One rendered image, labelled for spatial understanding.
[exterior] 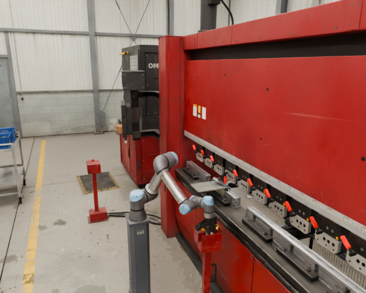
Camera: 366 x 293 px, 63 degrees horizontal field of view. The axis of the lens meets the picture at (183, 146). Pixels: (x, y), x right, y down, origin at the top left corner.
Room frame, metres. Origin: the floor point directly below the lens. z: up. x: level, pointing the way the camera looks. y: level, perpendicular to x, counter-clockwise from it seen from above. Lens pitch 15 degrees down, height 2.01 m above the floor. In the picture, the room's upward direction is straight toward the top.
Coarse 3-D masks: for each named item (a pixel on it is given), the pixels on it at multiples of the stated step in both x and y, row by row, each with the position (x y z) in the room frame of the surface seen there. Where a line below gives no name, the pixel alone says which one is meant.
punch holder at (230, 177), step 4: (228, 164) 2.34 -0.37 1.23; (232, 164) 2.28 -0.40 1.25; (228, 168) 2.34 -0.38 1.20; (232, 168) 2.28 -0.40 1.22; (236, 168) 2.25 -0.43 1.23; (228, 172) 2.33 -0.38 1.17; (232, 172) 2.28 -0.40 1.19; (228, 176) 2.33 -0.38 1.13; (232, 176) 2.27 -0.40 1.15; (228, 180) 2.33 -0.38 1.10; (232, 180) 2.27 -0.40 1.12
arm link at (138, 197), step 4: (132, 192) 2.29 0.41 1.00; (136, 192) 2.28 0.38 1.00; (140, 192) 2.28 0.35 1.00; (144, 192) 2.31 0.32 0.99; (132, 196) 2.24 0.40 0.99; (136, 196) 2.23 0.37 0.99; (140, 196) 2.24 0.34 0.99; (144, 196) 2.28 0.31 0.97; (132, 200) 2.23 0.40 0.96; (136, 200) 2.23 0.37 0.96; (140, 200) 2.24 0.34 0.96; (144, 200) 2.27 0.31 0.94; (132, 204) 2.23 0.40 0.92; (136, 204) 2.23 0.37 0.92; (140, 204) 2.24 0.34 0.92; (132, 208) 2.23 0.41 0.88; (136, 208) 2.23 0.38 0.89; (140, 208) 2.24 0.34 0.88
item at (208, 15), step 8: (200, 0) 3.09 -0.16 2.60; (208, 0) 3.00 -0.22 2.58; (216, 0) 2.96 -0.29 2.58; (200, 8) 3.08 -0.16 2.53; (208, 8) 3.02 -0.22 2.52; (216, 8) 3.06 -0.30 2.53; (200, 16) 3.07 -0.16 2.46; (208, 16) 3.02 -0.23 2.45; (216, 16) 3.08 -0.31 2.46; (232, 16) 2.93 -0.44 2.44; (200, 24) 3.07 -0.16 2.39; (208, 24) 3.02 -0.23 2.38; (232, 24) 2.93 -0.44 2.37
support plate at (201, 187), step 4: (192, 184) 2.47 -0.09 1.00; (196, 184) 2.47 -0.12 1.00; (200, 184) 2.47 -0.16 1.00; (204, 184) 2.47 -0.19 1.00; (208, 184) 2.47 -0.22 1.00; (216, 184) 2.47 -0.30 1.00; (220, 184) 2.47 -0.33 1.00; (196, 188) 2.38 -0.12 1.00; (200, 188) 2.38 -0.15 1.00; (204, 188) 2.38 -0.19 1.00; (208, 188) 2.38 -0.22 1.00; (212, 188) 2.38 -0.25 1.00; (216, 188) 2.38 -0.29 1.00; (220, 188) 2.39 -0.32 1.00; (224, 188) 2.40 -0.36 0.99
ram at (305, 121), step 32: (192, 64) 3.08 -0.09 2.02; (224, 64) 2.48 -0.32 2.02; (256, 64) 2.07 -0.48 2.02; (288, 64) 1.78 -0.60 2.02; (320, 64) 1.56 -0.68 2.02; (352, 64) 1.39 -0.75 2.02; (192, 96) 3.06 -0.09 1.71; (224, 96) 2.46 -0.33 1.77; (256, 96) 2.05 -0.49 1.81; (288, 96) 1.76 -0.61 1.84; (320, 96) 1.54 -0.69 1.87; (352, 96) 1.37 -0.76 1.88; (192, 128) 3.05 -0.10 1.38; (224, 128) 2.43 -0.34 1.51; (256, 128) 2.02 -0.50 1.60; (288, 128) 1.73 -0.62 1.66; (320, 128) 1.51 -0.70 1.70; (352, 128) 1.34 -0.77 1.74; (256, 160) 2.00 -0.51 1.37; (288, 160) 1.71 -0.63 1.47; (320, 160) 1.49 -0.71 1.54; (352, 160) 1.32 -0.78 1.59; (288, 192) 1.68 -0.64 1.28; (320, 192) 1.46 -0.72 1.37; (352, 192) 1.30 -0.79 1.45
